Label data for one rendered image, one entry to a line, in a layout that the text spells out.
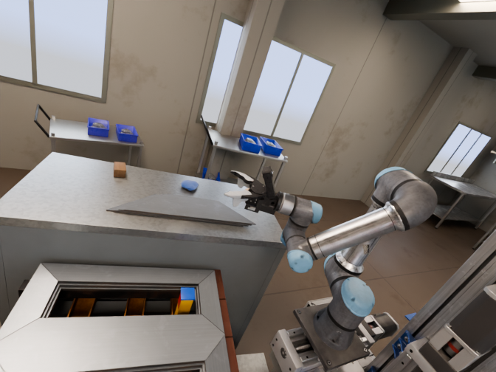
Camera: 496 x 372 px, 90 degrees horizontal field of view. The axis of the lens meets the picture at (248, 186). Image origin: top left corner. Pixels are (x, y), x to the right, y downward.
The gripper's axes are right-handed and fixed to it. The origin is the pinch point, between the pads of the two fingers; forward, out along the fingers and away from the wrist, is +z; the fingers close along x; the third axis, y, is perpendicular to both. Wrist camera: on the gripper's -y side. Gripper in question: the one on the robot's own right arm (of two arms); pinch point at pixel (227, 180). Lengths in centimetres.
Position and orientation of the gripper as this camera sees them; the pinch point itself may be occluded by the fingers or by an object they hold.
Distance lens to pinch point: 85.6
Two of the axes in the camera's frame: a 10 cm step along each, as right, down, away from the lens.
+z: -9.5, -3.0, -0.9
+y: -3.0, 7.9, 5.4
